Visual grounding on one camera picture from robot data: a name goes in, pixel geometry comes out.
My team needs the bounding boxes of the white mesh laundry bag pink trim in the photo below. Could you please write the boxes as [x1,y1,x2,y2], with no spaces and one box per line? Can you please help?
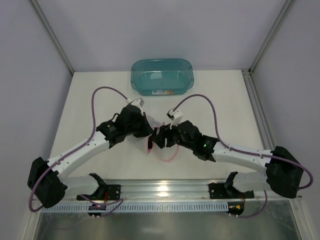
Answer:
[127,113,180,163]

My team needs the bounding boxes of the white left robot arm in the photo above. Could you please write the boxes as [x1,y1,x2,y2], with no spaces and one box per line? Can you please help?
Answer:
[27,104,153,208]

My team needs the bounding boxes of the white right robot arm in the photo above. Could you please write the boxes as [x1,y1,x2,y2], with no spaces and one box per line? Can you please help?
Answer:
[149,120,304,199]

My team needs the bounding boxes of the teal plastic bin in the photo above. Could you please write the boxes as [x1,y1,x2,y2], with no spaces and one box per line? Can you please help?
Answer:
[130,58,195,96]

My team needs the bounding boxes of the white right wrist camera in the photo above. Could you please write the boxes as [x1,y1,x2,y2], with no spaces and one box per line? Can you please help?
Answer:
[166,108,183,129]

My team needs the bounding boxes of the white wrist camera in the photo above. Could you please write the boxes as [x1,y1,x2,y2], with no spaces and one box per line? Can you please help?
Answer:
[166,108,183,129]
[126,98,145,112]

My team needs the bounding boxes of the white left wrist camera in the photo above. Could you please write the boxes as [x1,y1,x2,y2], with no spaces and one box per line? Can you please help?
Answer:
[126,98,145,112]

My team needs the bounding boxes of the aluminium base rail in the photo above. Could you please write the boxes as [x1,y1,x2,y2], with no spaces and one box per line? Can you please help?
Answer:
[29,178,276,201]

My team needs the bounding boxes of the white slotted cable duct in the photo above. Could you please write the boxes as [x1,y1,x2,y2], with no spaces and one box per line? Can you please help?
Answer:
[42,201,229,214]

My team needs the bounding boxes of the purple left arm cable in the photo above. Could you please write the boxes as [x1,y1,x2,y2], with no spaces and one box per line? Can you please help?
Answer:
[28,86,131,213]

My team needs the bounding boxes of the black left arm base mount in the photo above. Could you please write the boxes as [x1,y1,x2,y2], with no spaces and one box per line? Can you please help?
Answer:
[84,173,121,201]

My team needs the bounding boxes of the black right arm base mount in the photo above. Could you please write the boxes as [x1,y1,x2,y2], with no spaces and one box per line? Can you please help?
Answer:
[207,171,255,200]

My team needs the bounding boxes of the aluminium frame post left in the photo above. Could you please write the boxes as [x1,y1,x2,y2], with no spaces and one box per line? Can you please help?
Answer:
[29,0,75,76]

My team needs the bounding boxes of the aluminium frame post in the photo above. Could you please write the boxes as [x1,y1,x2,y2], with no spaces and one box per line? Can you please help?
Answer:
[29,0,75,76]
[248,0,296,75]

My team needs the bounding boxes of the aluminium frame post right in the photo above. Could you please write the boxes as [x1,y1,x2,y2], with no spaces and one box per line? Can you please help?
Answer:
[248,0,296,75]

